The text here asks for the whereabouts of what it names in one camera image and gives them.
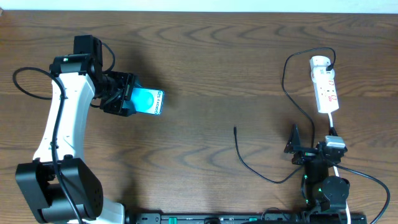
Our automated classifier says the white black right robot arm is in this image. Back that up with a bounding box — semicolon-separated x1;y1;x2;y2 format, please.
284;125;350;223

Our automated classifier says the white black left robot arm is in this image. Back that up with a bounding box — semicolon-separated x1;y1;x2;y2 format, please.
15;54;142;223

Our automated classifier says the white USB charger adapter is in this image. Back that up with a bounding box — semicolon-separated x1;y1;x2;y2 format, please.
311;66;335;83

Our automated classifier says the white power strip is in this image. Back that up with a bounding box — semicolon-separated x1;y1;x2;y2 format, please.
310;55;339;114

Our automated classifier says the white power strip cord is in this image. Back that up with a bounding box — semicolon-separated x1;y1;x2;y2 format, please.
327;112;352;224

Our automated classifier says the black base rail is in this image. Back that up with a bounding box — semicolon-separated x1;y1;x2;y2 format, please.
130;212;349;224

